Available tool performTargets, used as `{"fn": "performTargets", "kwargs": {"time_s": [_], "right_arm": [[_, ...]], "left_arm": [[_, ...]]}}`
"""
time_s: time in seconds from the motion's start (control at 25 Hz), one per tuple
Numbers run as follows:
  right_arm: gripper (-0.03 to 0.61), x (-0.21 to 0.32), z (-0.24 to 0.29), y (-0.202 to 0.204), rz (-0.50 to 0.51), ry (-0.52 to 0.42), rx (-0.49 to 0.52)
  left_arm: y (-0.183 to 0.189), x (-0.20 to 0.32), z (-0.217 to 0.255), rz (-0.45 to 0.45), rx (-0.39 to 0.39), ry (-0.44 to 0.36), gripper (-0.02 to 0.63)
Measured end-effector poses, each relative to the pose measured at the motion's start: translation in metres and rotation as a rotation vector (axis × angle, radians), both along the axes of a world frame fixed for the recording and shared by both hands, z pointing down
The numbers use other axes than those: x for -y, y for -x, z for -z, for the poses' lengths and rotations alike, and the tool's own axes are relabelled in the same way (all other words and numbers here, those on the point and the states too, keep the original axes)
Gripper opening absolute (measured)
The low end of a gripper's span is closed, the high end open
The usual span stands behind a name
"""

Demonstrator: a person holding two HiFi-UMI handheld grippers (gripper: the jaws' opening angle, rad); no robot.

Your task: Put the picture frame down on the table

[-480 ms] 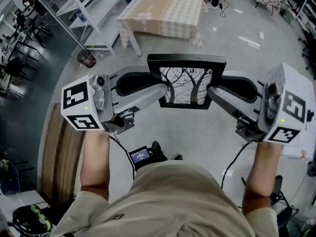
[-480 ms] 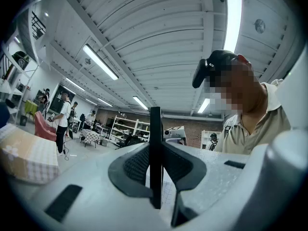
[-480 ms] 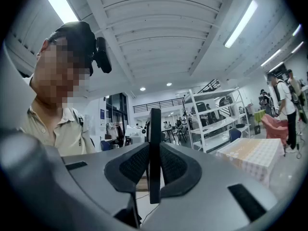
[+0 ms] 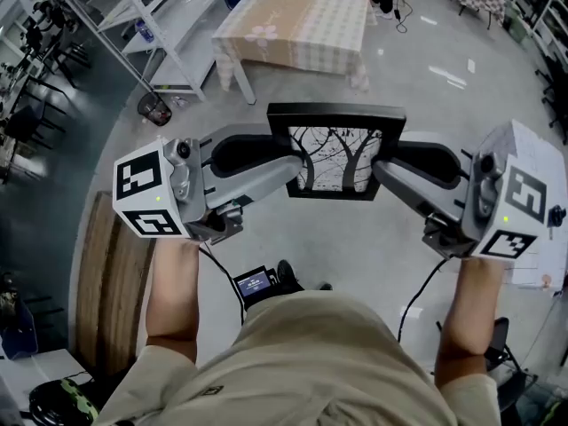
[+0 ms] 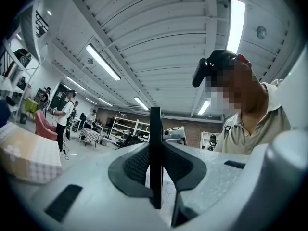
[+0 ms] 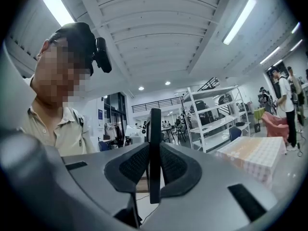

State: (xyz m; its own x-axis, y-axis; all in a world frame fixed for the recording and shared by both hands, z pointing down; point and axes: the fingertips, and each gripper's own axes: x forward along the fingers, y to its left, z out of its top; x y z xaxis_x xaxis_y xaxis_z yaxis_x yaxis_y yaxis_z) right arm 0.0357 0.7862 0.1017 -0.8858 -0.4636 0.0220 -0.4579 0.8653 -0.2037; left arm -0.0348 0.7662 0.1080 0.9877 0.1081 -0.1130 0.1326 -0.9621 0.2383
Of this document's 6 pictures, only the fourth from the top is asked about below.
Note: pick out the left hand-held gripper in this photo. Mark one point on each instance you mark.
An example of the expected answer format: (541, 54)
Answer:
(177, 202)

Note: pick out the blue storage box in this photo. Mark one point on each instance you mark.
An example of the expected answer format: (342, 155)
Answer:
(18, 331)

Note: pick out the person's beige shirt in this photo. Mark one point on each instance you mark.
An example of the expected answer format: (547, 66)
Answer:
(310, 371)

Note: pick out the white metal shelf rack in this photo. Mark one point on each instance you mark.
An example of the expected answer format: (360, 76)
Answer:
(177, 25)

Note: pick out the person's right forearm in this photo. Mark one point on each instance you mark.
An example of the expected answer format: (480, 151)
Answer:
(470, 309)

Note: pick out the person's left forearm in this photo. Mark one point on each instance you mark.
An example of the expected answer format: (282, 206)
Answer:
(173, 300)

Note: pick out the table with beige checked cloth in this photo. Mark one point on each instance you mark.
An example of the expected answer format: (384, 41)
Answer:
(306, 25)

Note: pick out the black stool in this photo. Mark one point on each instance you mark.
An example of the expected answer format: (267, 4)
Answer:
(499, 349)

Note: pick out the black device with screen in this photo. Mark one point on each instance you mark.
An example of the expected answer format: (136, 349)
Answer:
(253, 284)

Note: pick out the green camouflage black bag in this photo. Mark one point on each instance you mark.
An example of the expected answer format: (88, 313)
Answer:
(71, 399)

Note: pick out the black office chair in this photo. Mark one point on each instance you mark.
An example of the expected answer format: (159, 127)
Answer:
(554, 91)

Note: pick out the wooden boards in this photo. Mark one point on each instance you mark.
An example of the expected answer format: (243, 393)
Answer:
(111, 282)

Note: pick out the blue water bottle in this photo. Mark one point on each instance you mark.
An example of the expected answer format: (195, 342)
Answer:
(144, 30)

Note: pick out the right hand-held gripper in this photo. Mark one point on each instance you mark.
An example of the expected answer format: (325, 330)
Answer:
(483, 202)

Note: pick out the black mesh wastebasket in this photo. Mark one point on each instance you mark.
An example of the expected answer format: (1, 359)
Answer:
(154, 110)

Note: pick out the person's black shoe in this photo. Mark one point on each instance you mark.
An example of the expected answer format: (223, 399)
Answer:
(288, 275)

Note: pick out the white wall shelf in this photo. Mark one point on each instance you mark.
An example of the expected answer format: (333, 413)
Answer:
(548, 11)

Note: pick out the black picture frame tree print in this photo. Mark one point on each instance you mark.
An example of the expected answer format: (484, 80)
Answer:
(337, 115)

